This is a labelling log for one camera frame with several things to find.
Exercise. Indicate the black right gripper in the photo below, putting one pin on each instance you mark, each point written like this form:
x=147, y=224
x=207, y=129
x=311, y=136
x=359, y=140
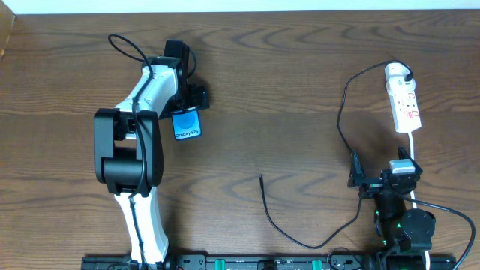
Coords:
x=373, y=181

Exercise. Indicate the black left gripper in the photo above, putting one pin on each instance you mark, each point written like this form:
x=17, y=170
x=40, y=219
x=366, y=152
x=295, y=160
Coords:
x=200, y=97

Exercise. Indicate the blue Galaxy smartphone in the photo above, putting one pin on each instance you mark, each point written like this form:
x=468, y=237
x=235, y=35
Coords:
x=186, y=126

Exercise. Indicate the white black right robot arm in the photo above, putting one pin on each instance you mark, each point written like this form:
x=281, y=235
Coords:
x=406, y=233

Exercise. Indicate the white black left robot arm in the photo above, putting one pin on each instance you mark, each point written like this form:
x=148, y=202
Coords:
x=129, y=157

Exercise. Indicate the white charger adapter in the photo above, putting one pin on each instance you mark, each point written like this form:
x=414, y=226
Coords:
x=396, y=85

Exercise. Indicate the white power strip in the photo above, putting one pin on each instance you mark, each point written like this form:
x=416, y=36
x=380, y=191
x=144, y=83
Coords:
x=404, y=107

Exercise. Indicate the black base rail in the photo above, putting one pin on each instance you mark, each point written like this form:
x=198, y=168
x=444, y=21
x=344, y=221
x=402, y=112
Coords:
x=331, y=262

